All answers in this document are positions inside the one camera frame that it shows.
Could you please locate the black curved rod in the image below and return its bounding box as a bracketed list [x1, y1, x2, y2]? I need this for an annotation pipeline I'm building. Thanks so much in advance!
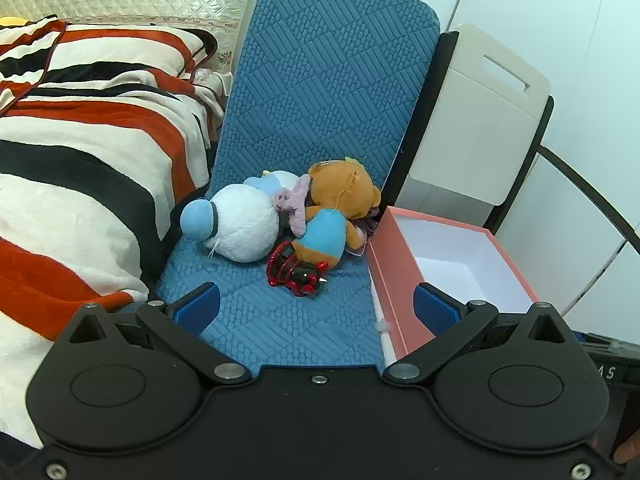
[539, 144, 640, 246]

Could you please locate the black frame bar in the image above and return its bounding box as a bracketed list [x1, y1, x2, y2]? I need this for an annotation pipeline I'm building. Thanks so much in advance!
[482, 95, 556, 233]

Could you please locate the light blue white plush toy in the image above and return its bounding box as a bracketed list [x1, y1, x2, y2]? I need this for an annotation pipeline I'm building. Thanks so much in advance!
[243, 170, 303, 198]

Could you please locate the pink cardboard box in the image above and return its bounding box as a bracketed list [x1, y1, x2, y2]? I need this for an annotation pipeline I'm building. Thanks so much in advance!
[366, 206, 541, 363]

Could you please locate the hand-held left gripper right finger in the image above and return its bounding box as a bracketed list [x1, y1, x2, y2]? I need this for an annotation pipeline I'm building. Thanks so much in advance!
[382, 282, 576, 386]

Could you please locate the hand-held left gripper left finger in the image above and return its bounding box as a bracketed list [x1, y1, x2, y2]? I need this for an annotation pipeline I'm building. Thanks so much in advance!
[62, 282, 252, 386]

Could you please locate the black chair frame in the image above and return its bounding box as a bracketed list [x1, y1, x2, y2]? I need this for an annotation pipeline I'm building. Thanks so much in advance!
[384, 30, 461, 208]

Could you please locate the blue quilted mat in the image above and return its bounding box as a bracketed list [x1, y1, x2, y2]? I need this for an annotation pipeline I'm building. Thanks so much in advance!
[155, 0, 441, 368]

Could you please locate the striped fleece blanket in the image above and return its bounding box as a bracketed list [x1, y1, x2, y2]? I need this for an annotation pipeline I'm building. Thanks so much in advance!
[0, 17, 226, 448]

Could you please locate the white round plush toy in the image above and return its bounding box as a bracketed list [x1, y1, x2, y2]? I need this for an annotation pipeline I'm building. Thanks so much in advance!
[180, 183, 281, 263]

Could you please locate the red toy car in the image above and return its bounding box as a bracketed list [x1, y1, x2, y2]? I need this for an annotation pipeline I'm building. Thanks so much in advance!
[266, 241, 329, 297]

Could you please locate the pink bunny plush toy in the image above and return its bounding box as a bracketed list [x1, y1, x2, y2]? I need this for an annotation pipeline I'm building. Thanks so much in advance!
[271, 175, 312, 238]

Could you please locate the brown bear plush toy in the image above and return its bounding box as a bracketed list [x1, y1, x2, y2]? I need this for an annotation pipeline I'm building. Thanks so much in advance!
[291, 159, 382, 269]

